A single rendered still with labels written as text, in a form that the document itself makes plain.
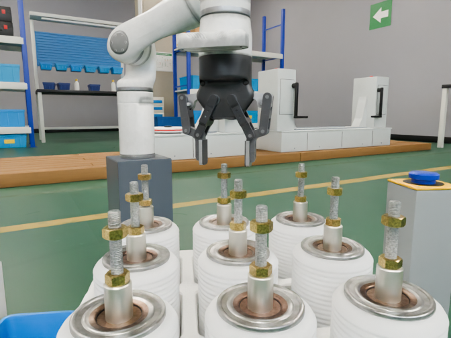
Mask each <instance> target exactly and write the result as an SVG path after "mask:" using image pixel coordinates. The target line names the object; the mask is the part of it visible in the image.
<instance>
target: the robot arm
mask: <svg viewBox="0 0 451 338"><path fill-rule="evenodd" d="M198 27H200V28H199V32H191V33H183V32H187V31H190V30H193V29H195V28H198ZM175 34H180V35H179V36H178V38H177V41H178V50H179V51H181V52H198V53H199V89H198V91H197V93H195V94H190V95H186V94H180V95H179V108H180V114H181V125H182V131H183V133H184V134H185V135H189V136H191V137H193V138H194V139H195V157H196V160H198V161H199V165H206V164H207V162H208V149H207V139H206V135H207V133H208V131H209V129H210V127H211V126H212V125H213V122H214V121H215V120H222V119H228V120H237V121H238V123H239V125H240V127H241V128H242V130H243V132H244V134H245V136H246V141H245V148H244V165H245V167H250V166H251V165H252V162H255V159H256V140H257V139H258V138H259V137H262V136H264V135H267V134H268V133H269V131H270V121H271V116H272V106H273V101H274V96H273V94H271V93H255V92H254V89H253V88H252V30H251V23H250V0H162V1H161V2H160V3H158V4H156V5H155V6H154V7H152V8H151V9H149V10H147V11H146V12H144V13H142V14H140V15H138V16H136V17H134V18H132V19H130V20H128V21H126V22H124V23H123V24H121V25H119V26H117V27H116V28H115V29H114V30H113V31H112V32H111V33H110V35H109V37H108V40H107V50H108V52H109V55H110V56H111V57H112V58H113V59H115V60H116V61H118V62H121V63H124V64H126V74H125V76H124V77H123V78H122V79H120V80H118V81H117V110H118V124H119V152H120V158H123V159H146V158H154V157H155V139H154V100H153V86H154V83H155V80H156V46H155V42H157V41H158V40H161V39H163V38H165V37H168V36H172V35H175ZM254 99H255V100H256V101H257V105H258V107H259V108H261V113H260V124H259V129H255V128H254V126H253V124H252V121H251V118H250V116H249V114H248V112H247V108H249V106H250V104H251V103H252V102H253V100H254ZM197 101H199V103H200V104H201V106H202V107H203V108H204V110H203V112H202V115H201V117H200V119H199V124H198V126H197V128H195V120H194V113H193V108H195V106H196V102H197ZM205 116H206V117H205Z"/></svg>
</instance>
